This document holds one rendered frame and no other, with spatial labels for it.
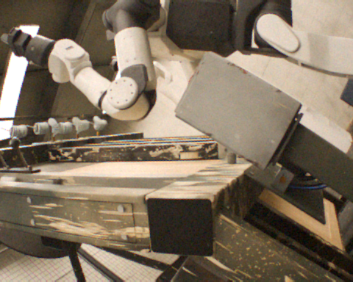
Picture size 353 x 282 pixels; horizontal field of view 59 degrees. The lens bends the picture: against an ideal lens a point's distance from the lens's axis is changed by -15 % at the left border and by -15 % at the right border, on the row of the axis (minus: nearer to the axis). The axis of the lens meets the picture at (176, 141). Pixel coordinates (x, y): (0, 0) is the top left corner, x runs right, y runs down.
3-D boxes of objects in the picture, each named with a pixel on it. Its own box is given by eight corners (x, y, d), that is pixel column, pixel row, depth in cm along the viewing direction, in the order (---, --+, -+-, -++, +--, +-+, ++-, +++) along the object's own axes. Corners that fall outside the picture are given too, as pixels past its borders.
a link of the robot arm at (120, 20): (160, 27, 92) (152, -8, 95) (135, 18, 85) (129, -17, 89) (132, 47, 99) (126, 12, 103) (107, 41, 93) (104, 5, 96)
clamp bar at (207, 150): (246, 158, 146) (243, 99, 145) (33, 161, 190) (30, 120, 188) (250, 155, 155) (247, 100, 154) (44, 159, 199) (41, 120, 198)
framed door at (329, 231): (340, 254, 139) (343, 250, 139) (247, 197, 155) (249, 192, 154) (332, 206, 223) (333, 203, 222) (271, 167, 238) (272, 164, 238)
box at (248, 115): (307, 106, 49) (205, 48, 54) (268, 175, 52) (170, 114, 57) (307, 107, 60) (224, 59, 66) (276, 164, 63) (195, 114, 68)
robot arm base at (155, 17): (173, 18, 94) (164, -10, 97) (140, 9, 85) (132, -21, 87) (138, 44, 104) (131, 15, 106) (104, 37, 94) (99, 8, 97)
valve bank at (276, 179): (357, 172, 69) (273, 117, 76) (324, 225, 72) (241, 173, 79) (340, 150, 115) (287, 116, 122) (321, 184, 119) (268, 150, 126)
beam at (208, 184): (215, 258, 56) (213, 196, 55) (149, 254, 60) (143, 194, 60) (292, 145, 261) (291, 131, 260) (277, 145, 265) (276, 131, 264)
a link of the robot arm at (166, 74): (154, 66, 155) (177, 82, 152) (140, 79, 153) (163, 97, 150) (153, 58, 149) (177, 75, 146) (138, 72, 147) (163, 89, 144)
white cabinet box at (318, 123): (352, 142, 423) (228, 64, 481) (332, 177, 445) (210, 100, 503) (350, 134, 477) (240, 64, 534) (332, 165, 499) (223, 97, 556)
